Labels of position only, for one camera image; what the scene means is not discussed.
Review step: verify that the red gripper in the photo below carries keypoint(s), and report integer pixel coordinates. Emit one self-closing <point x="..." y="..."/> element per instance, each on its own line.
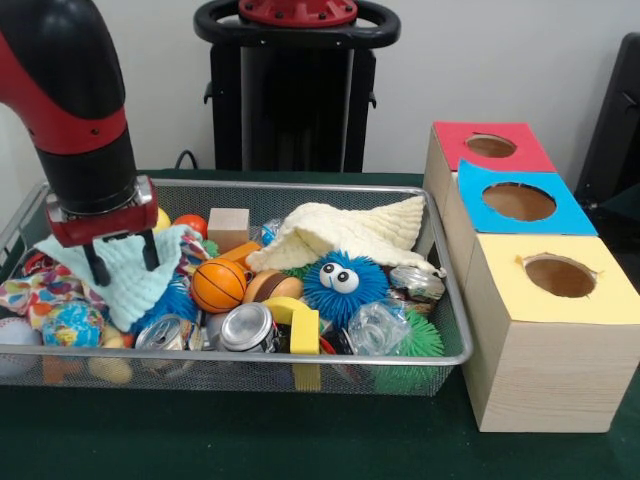
<point x="100" y="228"/>

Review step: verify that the mint green waffle cloth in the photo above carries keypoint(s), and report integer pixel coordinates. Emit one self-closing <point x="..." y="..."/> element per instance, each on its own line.
<point x="130" y="290"/>

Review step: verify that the cream yellow waffle cloth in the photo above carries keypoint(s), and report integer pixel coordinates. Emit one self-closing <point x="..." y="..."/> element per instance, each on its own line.
<point x="350" y="235"/>

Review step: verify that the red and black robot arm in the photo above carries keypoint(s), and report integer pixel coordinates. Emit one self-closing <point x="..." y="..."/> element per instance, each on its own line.
<point x="60" y="100"/>

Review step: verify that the wooden box with three holes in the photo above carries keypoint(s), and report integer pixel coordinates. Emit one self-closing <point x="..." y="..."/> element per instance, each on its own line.
<point x="550" y="370"/>

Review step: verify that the yellow ball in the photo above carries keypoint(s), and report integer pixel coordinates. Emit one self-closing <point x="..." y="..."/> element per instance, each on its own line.
<point x="163" y="220"/>

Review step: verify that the orange red ball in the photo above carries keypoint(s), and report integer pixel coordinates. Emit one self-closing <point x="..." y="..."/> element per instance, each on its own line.
<point x="191" y="224"/>

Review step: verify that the small orange basketball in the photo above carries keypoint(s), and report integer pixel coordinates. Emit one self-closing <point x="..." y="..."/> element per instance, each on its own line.
<point x="218" y="286"/>

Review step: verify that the wooden cube block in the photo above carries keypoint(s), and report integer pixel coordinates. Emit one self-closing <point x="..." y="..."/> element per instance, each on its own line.
<point x="229" y="228"/>

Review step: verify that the silver metal can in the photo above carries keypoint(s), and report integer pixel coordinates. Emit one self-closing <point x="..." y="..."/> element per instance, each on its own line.
<point x="246" y="328"/>

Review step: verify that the yellow plastic block toy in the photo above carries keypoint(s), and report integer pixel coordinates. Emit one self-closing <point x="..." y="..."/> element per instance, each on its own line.
<point x="303" y="328"/>

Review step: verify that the dark green table cloth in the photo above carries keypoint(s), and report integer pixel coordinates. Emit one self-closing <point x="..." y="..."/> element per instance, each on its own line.
<point x="250" y="440"/>

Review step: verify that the blue fuzzy ball with eyes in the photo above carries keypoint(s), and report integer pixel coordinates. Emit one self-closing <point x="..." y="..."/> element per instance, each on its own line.
<point x="345" y="298"/>

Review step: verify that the green spiky ball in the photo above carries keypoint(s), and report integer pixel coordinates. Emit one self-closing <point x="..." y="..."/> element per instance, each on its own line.
<point x="420" y="340"/>

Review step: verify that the black chair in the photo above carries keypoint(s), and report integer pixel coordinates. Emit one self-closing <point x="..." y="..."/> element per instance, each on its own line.
<point x="615" y="120"/>

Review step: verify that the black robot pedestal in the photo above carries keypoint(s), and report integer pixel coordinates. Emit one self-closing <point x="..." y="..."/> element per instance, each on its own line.
<point x="290" y="100"/>

